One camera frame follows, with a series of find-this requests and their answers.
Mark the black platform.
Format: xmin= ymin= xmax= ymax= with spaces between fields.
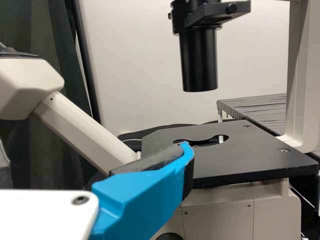
xmin=216 ymin=92 xmax=288 ymax=138

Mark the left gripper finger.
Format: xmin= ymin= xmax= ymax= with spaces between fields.
xmin=89 ymin=141 xmax=196 ymax=240

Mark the cream microscope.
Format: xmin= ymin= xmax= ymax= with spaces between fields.
xmin=0 ymin=0 xmax=320 ymax=240

